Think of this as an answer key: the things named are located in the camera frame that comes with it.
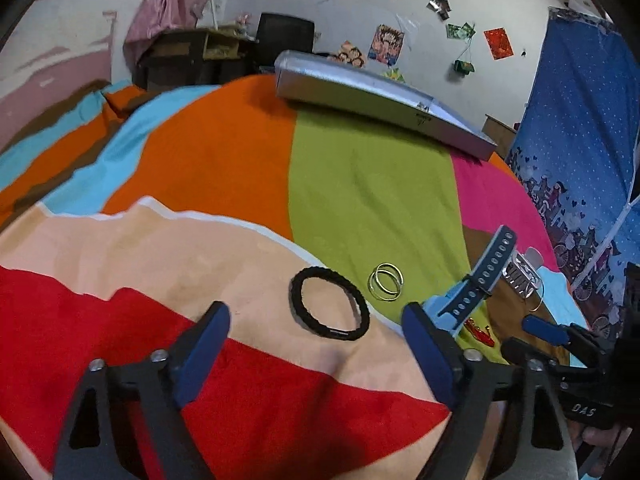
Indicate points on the green hanging ornament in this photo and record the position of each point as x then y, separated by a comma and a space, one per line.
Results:
463, 67

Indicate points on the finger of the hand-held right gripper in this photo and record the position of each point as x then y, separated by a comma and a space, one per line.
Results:
542, 328
525, 350

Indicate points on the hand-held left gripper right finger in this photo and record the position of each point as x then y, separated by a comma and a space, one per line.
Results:
425, 350

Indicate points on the black office chair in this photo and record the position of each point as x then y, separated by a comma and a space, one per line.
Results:
285, 32

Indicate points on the wooden desk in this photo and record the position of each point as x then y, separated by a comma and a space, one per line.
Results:
175, 50

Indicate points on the wooden cabinet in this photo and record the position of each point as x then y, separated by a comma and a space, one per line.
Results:
500, 130

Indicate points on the light blue smartwatch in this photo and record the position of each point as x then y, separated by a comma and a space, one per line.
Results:
492, 260

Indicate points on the green wall photo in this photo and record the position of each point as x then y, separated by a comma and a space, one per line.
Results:
460, 31

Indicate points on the cartoon fighter poster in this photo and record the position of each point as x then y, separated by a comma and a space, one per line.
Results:
386, 42

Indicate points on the person's right hand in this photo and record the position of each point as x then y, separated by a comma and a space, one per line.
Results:
597, 440

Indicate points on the red paper poster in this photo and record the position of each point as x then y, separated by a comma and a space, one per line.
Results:
498, 44

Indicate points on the blue printed curtain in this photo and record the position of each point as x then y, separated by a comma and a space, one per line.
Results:
575, 135

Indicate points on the silver metal watch band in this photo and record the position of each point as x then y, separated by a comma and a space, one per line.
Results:
520, 275

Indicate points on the silver tray box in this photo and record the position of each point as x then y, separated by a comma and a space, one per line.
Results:
350, 90

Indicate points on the cartoon family poster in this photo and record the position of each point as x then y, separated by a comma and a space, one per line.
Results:
350, 52

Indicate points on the yellow bear poster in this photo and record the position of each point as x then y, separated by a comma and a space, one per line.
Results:
396, 75

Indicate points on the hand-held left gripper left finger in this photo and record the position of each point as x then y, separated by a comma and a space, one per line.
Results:
200, 360

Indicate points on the dark wall photo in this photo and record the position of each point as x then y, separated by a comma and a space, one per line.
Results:
438, 6

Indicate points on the pink curtain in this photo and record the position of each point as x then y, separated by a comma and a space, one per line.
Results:
165, 5

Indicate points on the red hair clip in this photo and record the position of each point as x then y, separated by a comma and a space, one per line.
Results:
480, 332

